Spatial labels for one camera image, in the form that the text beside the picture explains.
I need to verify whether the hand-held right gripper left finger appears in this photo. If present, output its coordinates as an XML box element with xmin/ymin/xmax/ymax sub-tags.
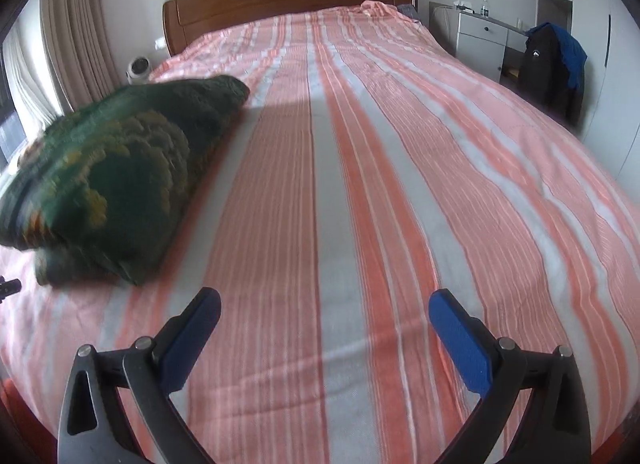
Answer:
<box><xmin>57</xmin><ymin>286</ymin><xmax>223</xmax><ymax>464</ymax></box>

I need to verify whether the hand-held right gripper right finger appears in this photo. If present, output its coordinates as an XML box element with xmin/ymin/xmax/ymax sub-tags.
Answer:
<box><xmin>427</xmin><ymin>288</ymin><xmax>594</xmax><ymax>464</ymax></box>

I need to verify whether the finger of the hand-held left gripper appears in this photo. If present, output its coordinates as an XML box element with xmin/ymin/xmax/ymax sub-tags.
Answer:
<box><xmin>0</xmin><ymin>276</ymin><xmax>23</xmax><ymax>303</ymax></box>

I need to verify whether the green patterned cloth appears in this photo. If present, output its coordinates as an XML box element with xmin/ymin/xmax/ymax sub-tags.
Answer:
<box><xmin>0</xmin><ymin>74</ymin><xmax>251</xmax><ymax>287</ymax></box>

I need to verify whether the pink striped bed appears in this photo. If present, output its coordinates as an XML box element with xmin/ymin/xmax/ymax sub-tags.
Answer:
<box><xmin>0</xmin><ymin>0</ymin><xmax>640</xmax><ymax>464</ymax></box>

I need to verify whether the window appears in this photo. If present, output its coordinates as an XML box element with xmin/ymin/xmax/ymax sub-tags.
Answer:
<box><xmin>0</xmin><ymin>38</ymin><xmax>26</xmax><ymax>165</ymax></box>

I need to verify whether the white sheer curtain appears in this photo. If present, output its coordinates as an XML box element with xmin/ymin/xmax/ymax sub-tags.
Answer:
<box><xmin>2</xmin><ymin>18</ymin><xmax>67</xmax><ymax>145</ymax></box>

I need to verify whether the small white heater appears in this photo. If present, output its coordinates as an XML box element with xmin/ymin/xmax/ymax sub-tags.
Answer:
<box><xmin>125</xmin><ymin>58</ymin><xmax>152</xmax><ymax>84</ymax></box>

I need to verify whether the beige curtain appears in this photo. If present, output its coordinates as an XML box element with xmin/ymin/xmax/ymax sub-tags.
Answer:
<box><xmin>39</xmin><ymin>0</ymin><xmax>122</xmax><ymax>115</ymax></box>

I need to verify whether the black jacket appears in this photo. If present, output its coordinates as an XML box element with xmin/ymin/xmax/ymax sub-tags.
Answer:
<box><xmin>517</xmin><ymin>24</ymin><xmax>584</xmax><ymax>127</ymax></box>

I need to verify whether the white desk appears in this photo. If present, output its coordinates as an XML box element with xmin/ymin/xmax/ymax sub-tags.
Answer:
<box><xmin>429</xmin><ymin>0</ymin><xmax>532</xmax><ymax>85</ymax></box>

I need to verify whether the blue garment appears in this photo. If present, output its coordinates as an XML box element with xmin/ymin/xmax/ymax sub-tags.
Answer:
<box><xmin>539</xmin><ymin>21</ymin><xmax>589</xmax><ymax>92</ymax></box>

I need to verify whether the white wardrobe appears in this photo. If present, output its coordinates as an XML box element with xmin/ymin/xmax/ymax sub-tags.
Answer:
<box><xmin>534</xmin><ymin>0</ymin><xmax>640</xmax><ymax>185</ymax></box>

